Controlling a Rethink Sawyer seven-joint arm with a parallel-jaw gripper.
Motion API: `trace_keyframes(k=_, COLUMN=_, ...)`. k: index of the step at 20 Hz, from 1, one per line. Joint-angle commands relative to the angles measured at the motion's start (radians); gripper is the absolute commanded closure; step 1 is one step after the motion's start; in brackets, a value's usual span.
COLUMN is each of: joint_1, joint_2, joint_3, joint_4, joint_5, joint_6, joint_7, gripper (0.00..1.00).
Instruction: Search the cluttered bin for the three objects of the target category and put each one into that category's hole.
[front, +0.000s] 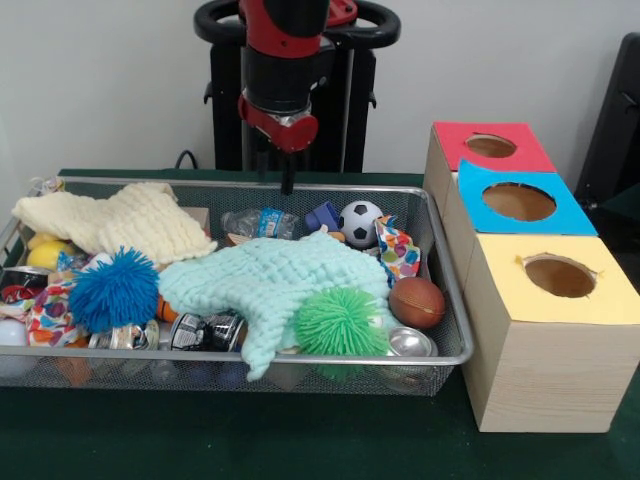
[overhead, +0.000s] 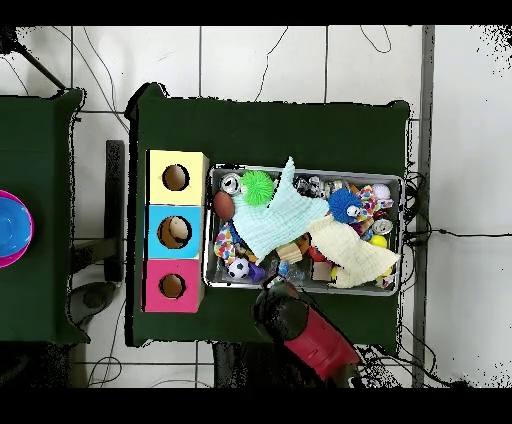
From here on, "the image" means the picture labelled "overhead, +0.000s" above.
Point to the ridged wooden block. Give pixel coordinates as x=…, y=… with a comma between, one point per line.
x=288, y=252

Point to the plain wooden cube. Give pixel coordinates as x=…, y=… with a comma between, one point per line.
x=321, y=271

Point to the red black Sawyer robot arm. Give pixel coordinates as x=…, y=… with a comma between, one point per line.
x=320, y=344

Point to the wooden box with three holes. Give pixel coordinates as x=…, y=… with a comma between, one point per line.
x=192, y=192

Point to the shallow clear mesh bin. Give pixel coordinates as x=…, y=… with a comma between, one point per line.
x=216, y=276

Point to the mint green knit cloth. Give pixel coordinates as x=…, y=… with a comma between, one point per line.
x=276, y=224

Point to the green spiky rubber ball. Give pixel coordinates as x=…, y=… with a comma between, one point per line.
x=257, y=187

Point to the small brown football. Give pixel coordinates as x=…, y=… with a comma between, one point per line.
x=223, y=206

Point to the plain silver can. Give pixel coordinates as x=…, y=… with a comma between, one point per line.
x=230, y=184

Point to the colourful dotted cloth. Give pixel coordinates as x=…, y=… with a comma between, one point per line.
x=224, y=246

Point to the black printed can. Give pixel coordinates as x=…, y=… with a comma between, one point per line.
x=308, y=187

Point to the small black white soccer ball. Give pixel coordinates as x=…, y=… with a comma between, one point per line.
x=238, y=268

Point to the dark green tablecloth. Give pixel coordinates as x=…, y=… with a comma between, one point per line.
x=40, y=140
x=280, y=132

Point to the blue spiky rubber ball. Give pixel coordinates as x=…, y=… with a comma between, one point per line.
x=340, y=204

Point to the cream knit cloth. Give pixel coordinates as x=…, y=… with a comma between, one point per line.
x=348, y=252

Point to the black upright panel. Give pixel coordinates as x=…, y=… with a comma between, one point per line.
x=115, y=200

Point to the blue bowl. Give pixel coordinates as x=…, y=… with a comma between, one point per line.
x=12, y=228

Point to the pink bowl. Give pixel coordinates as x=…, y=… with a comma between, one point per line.
x=12, y=262

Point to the black tripod pole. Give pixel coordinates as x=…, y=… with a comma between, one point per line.
x=8, y=42

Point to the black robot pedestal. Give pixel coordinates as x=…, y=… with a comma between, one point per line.
x=240, y=368

